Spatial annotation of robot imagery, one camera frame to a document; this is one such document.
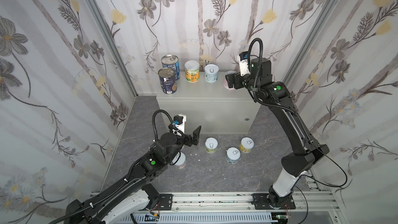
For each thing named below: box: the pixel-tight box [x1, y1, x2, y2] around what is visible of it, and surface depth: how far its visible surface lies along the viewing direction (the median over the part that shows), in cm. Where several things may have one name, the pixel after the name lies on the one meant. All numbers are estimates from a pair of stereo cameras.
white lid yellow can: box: [239, 136, 255, 154], surface depth 90 cm
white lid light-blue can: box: [204, 63, 220, 83], surface depth 80 cm
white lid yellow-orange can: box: [184, 60, 201, 83], surface depth 78 cm
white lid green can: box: [204, 136, 219, 154], surface depth 90 cm
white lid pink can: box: [172, 151, 187, 170], surface depth 85 cm
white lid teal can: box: [225, 146, 241, 165], surface depth 87 cm
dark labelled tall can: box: [157, 67, 178, 95], surface depth 70 cm
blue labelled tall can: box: [160, 53, 181, 81], surface depth 75 cm
